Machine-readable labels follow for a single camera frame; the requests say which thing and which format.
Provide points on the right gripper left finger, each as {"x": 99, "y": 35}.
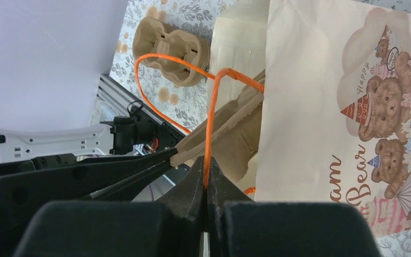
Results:
{"x": 173, "y": 225}

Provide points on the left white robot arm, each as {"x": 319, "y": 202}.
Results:
{"x": 40, "y": 167}

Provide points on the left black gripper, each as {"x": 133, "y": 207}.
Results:
{"x": 24, "y": 190}

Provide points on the brown cardboard cup carrier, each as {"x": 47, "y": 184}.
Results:
{"x": 153, "y": 36}

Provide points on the floral table mat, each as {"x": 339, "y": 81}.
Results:
{"x": 187, "y": 107}

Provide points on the brown paper bag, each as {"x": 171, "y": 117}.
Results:
{"x": 336, "y": 115}

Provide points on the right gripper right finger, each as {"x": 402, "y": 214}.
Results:
{"x": 239, "y": 226}

